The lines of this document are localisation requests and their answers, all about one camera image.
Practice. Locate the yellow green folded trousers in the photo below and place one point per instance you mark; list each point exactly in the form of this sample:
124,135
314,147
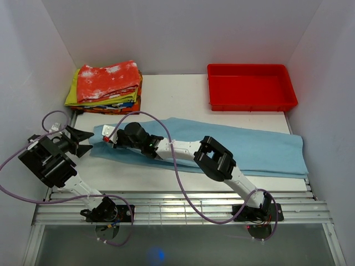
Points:
71,99

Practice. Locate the red plastic tray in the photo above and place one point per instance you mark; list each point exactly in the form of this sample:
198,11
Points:
250,87

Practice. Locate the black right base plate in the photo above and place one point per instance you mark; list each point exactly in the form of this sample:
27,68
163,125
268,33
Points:
260,215

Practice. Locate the red white tie-dye trousers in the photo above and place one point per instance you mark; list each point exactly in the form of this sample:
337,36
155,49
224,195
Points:
96,84

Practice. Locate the aluminium rail frame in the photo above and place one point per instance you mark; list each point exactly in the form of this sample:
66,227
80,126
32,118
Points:
167,231

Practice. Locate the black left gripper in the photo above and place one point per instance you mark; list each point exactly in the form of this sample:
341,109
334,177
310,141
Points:
76,136

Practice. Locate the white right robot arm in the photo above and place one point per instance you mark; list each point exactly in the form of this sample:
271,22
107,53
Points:
215,161

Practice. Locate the light blue trousers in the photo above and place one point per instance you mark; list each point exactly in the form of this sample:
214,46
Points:
256,152

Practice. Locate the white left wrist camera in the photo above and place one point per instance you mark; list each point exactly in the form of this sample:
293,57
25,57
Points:
56,127

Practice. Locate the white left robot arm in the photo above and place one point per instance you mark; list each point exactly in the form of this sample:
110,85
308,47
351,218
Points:
47,159

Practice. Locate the orange patterned folded trousers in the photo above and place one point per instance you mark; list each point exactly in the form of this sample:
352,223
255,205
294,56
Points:
113,109

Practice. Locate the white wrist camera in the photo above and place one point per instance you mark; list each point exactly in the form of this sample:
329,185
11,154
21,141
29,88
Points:
109,134
56,127

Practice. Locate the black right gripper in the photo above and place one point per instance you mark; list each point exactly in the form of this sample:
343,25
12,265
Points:
118,143

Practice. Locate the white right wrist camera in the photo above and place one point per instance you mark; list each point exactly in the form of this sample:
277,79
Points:
109,134

